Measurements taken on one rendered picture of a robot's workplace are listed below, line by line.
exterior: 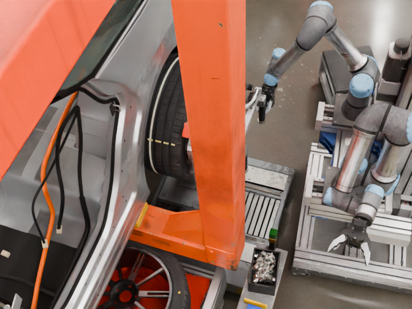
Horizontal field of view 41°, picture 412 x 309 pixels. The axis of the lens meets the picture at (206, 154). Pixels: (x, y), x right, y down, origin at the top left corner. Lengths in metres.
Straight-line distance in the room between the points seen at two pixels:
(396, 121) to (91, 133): 1.37
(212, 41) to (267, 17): 3.27
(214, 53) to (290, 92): 2.68
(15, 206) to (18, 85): 2.27
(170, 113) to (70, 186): 0.59
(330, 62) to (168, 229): 1.82
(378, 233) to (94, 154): 1.43
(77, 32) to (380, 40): 4.03
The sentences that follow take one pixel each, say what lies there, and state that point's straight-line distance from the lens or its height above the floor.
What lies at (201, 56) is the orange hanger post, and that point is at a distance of 1.58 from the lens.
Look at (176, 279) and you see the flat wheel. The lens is 2.89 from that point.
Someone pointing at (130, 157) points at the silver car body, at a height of 1.12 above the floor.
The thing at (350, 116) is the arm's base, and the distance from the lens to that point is 3.02.
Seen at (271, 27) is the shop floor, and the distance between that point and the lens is 4.69.
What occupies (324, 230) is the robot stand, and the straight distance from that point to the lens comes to 3.35.
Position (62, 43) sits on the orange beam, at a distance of 0.76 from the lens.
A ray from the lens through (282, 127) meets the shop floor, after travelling 3.99.
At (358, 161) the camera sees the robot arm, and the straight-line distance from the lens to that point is 2.32.
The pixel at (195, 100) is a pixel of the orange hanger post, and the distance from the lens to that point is 1.75.
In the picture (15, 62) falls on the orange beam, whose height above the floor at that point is 2.72.
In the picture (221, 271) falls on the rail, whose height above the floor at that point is 0.39.
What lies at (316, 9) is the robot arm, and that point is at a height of 1.35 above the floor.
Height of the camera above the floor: 3.17
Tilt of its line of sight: 55 degrees down
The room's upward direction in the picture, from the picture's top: 6 degrees counter-clockwise
